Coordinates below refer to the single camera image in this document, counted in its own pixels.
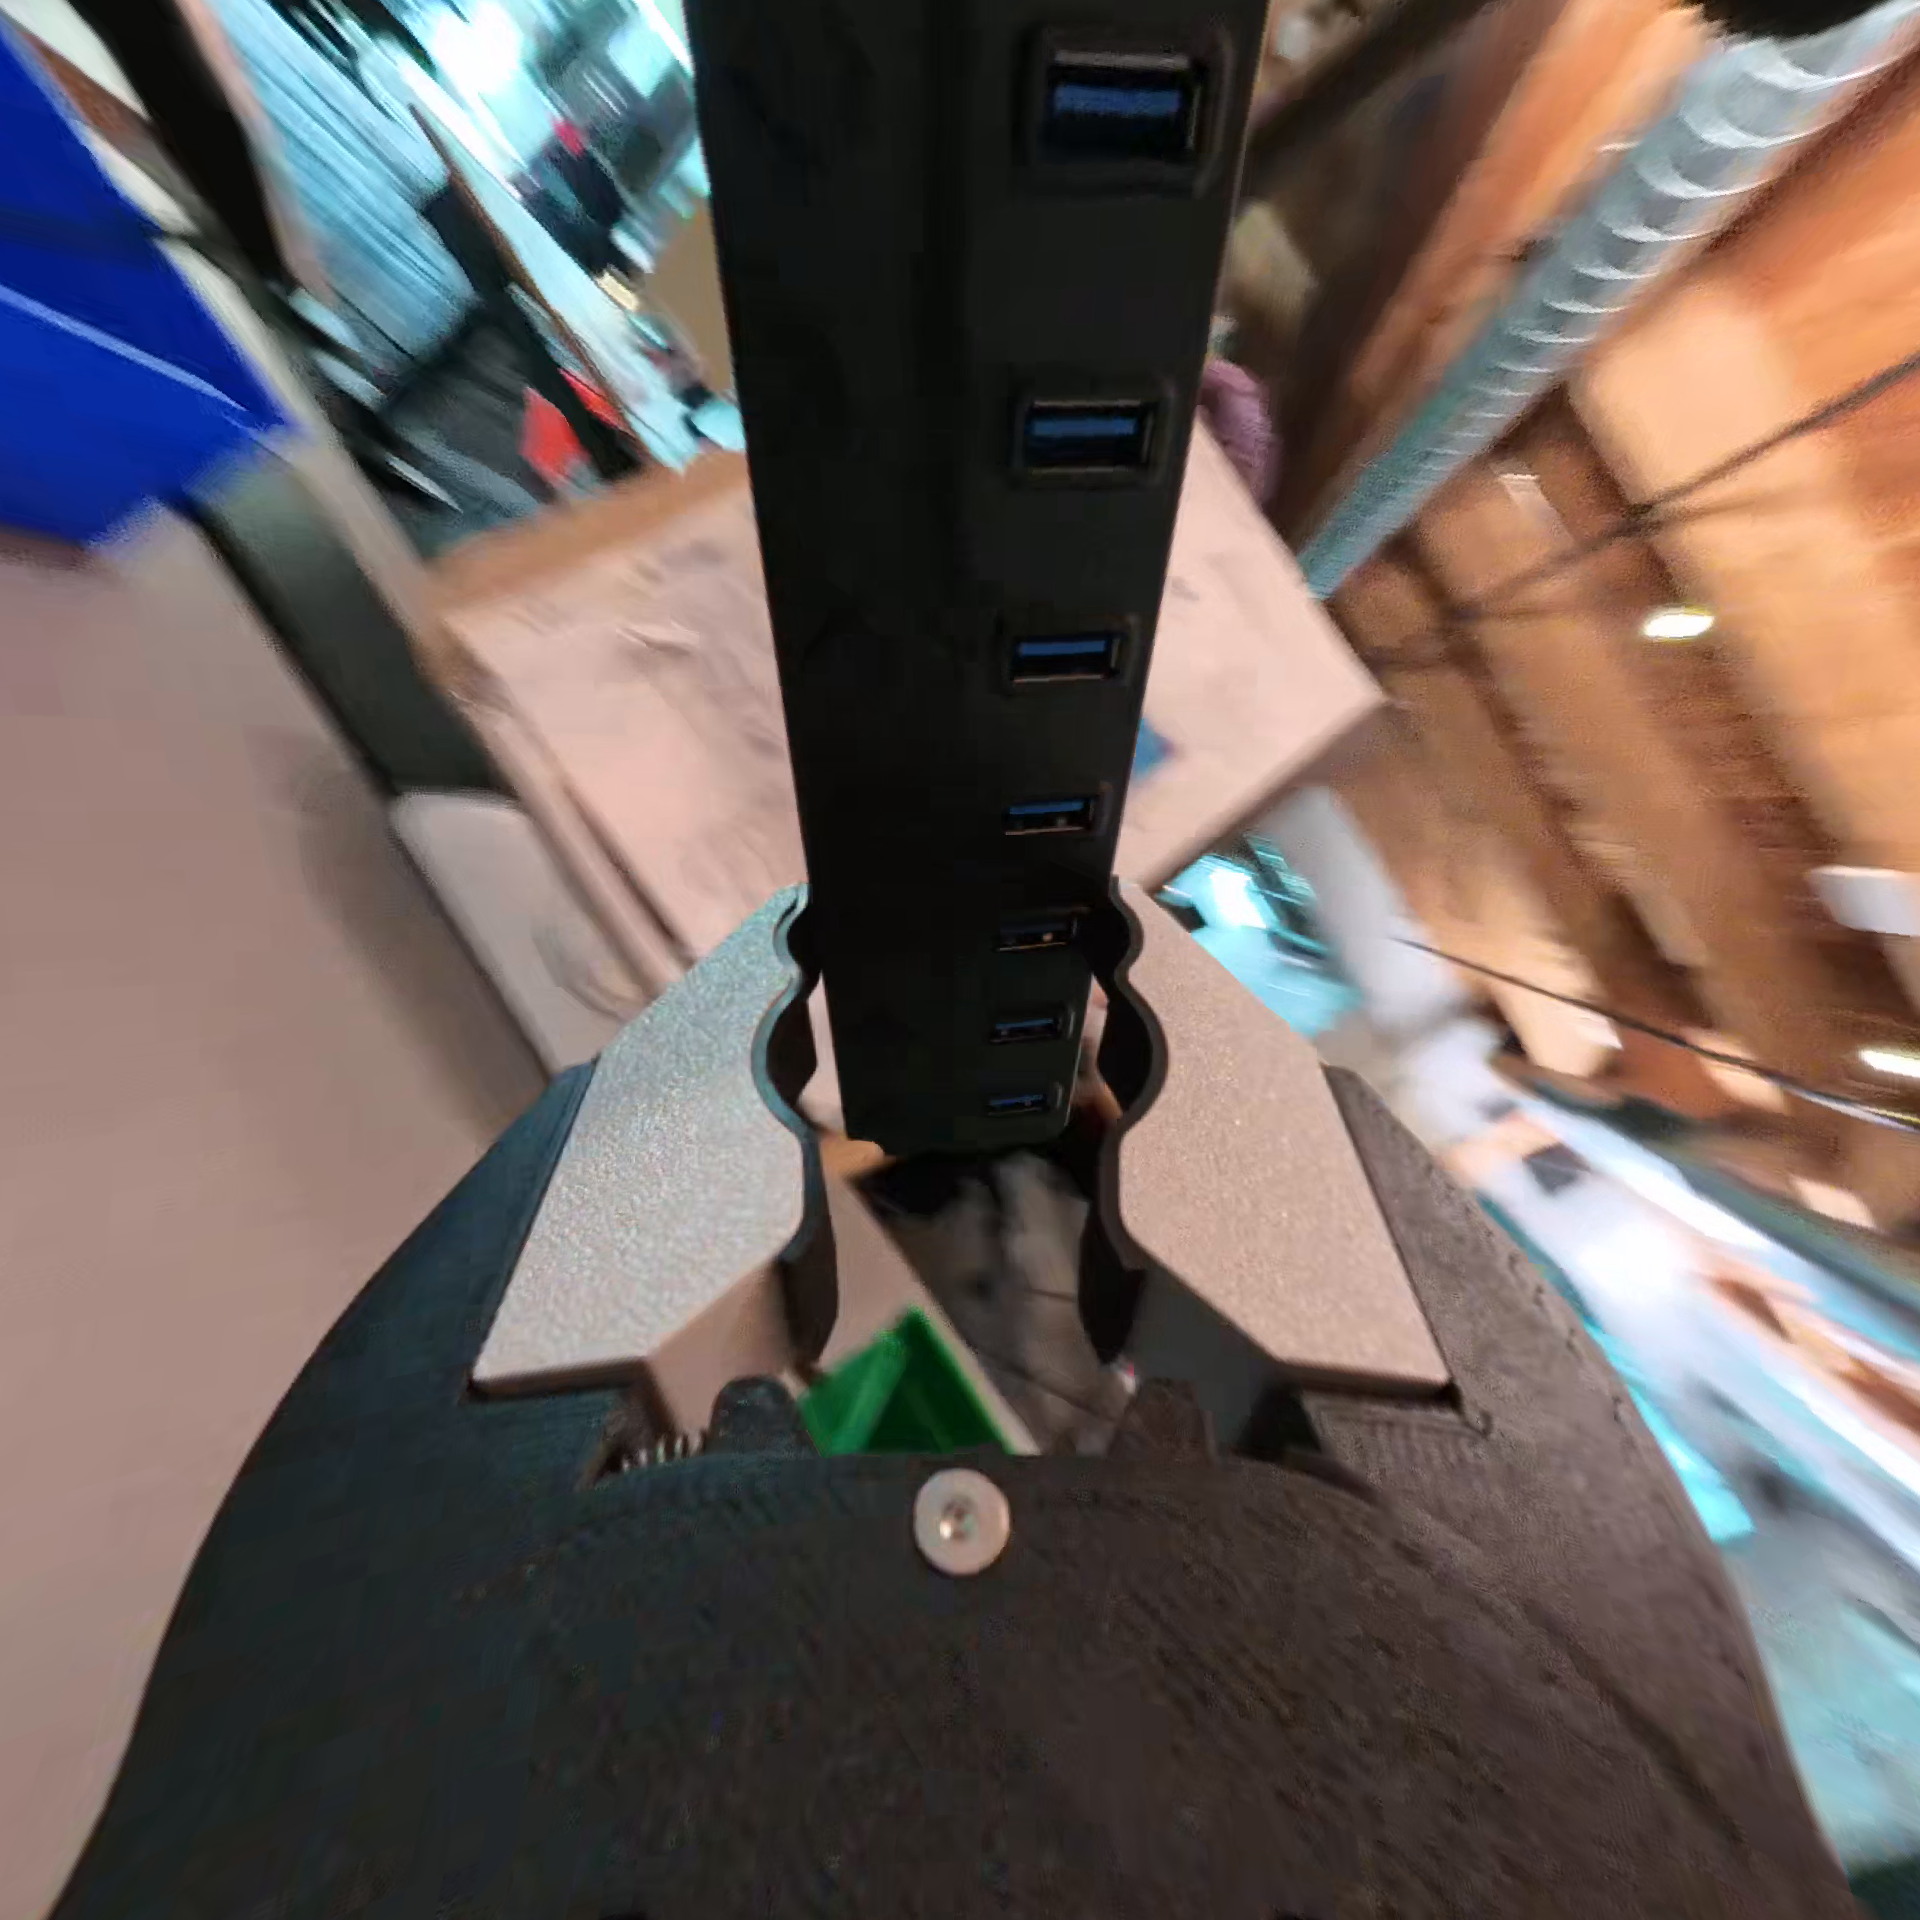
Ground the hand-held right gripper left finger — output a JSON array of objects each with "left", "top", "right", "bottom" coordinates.
[{"left": 470, "top": 885, "right": 839, "bottom": 1424}]

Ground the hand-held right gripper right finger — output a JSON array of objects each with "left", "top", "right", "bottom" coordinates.
[{"left": 1080, "top": 880, "right": 1456, "bottom": 1448}]

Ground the green plastic bin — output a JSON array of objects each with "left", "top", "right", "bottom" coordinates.
[{"left": 798, "top": 1308, "right": 1037, "bottom": 1455}]

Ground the black multi-port usb hub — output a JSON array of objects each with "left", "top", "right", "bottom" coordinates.
[{"left": 683, "top": 0, "right": 1273, "bottom": 1155}]

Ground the large blue plastic bin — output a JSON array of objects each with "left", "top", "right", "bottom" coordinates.
[{"left": 0, "top": 24, "right": 293, "bottom": 546}]

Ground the wooden document stand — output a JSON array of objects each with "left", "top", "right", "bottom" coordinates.
[{"left": 391, "top": 411, "right": 1387, "bottom": 1071}]

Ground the silver ceiling duct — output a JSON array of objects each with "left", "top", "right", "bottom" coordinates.
[{"left": 1304, "top": 0, "right": 1920, "bottom": 595}]

